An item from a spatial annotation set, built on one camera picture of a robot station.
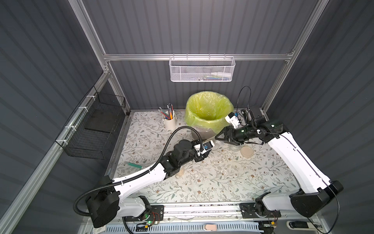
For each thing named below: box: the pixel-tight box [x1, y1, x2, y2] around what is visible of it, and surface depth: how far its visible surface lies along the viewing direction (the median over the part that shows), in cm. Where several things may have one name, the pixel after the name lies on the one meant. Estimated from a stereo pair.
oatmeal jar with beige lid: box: [228, 143, 243, 152], surface depth 97 cm
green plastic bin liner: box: [184, 91, 235, 134], surface depth 93 cm
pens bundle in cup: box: [157, 102, 175, 120], surface depth 106 cm
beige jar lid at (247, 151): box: [240, 146, 254, 158], surface depth 98 cm
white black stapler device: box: [286, 220, 323, 231], surface depth 68 cm
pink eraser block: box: [205, 224, 218, 232], surface depth 69 cm
